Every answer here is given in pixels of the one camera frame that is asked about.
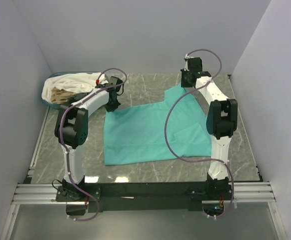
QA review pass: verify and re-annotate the teal t shirt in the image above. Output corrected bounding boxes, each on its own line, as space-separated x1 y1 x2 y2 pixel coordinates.
103 85 212 166

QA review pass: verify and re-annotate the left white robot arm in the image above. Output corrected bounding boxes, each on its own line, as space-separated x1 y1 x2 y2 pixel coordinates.
54 76 125 201

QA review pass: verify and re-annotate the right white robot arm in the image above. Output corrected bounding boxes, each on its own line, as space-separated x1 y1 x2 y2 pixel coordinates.
181 55 238 200

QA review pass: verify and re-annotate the black t shirt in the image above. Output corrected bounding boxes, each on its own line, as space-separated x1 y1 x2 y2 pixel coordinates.
67 92 90 104

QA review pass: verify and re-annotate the white t shirt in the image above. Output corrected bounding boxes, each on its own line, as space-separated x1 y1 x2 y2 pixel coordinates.
41 72 100 104

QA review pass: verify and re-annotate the tan t shirt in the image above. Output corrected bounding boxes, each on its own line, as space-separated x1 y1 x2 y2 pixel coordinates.
50 87 76 104

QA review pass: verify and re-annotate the teal laundry basket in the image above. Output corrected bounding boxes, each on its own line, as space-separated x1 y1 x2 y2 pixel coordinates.
41 72 108 109

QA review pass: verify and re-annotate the black base beam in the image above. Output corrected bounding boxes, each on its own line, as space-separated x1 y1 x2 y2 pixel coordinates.
55 181 233 216

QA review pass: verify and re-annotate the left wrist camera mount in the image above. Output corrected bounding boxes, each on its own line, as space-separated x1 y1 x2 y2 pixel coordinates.
95 76 109 89

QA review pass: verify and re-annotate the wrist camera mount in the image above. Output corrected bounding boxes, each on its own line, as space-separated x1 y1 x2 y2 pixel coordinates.
95 76 109 89
184 53 192 61

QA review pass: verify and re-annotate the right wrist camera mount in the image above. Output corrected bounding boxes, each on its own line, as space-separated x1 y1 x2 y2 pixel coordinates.
184 53 192 61

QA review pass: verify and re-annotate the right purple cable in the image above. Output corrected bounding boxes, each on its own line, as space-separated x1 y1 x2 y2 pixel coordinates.
164 48 235 218

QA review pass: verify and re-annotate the aluminium frame rail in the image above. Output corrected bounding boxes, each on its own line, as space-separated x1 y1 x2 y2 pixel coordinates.
0 109 59 240

